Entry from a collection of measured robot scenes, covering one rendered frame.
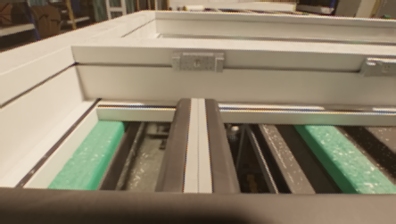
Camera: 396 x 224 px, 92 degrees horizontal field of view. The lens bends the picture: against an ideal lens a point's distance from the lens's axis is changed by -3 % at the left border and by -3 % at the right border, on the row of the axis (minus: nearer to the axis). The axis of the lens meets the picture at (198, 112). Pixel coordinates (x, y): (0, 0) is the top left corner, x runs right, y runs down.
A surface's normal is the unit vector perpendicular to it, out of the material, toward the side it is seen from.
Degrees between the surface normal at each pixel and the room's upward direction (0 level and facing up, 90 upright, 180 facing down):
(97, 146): 0
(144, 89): 90
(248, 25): 90
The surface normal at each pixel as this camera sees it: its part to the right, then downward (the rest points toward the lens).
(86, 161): 0.03, -0.86
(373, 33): 0.00, 0.51
